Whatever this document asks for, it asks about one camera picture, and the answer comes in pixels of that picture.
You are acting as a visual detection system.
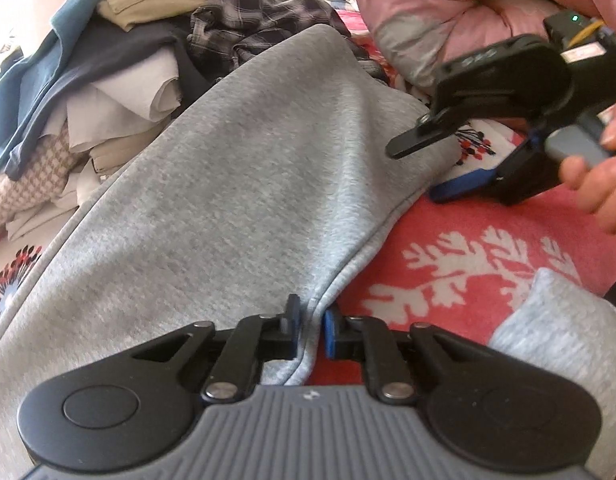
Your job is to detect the cream cloth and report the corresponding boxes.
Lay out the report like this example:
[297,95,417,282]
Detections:
[7,125,156,242]

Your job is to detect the grey sweatpants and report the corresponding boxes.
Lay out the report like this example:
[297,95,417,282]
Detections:
[0,24,616,480]

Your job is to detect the beige knit sweater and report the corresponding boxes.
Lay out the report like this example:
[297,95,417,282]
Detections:
[0,127,89,242]

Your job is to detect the dark grey garment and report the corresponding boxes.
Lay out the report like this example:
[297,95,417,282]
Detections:
[48,25,223,96]

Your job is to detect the dark plaid shirt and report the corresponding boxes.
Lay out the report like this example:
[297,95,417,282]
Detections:
[187,0,389,88]

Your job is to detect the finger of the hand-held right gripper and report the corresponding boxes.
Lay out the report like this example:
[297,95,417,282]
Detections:
[386,109,469,160]
[430,134,584,206]

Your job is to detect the white cloth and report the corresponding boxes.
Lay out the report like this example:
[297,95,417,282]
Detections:
[38,50,185,161]

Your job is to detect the red floral blanket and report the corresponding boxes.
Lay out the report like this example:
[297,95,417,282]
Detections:
[0,5,616,376]

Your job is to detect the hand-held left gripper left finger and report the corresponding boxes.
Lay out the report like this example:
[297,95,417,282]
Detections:
[130,294,305,405]

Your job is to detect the blue garment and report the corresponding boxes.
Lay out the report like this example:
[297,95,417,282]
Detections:
[0,0,189,181]

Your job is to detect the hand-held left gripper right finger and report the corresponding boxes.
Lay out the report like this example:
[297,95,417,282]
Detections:
[324,309,488,407]

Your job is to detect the person's right hand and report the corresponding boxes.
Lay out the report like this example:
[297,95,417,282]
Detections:
[559,101,616,237]

